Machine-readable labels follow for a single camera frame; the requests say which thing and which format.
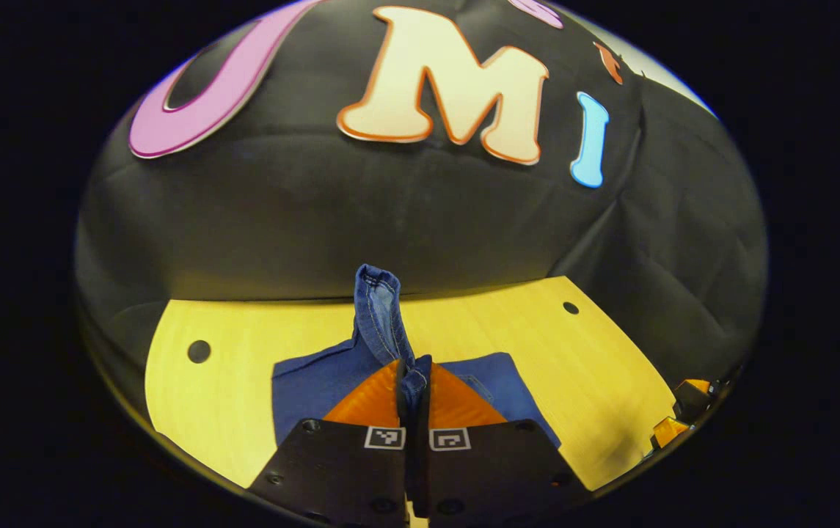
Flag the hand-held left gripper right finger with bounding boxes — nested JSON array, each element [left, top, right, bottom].
[[414, 362, 594, 526]]

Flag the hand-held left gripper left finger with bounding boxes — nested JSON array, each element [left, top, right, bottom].
[[246, 359, 410, 528]]

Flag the blue jeans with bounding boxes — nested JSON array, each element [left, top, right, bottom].
[[271, 263, 562, 450]]

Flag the black backdrop cloth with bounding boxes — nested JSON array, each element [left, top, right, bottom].
[[73, 0, 770, 428]]

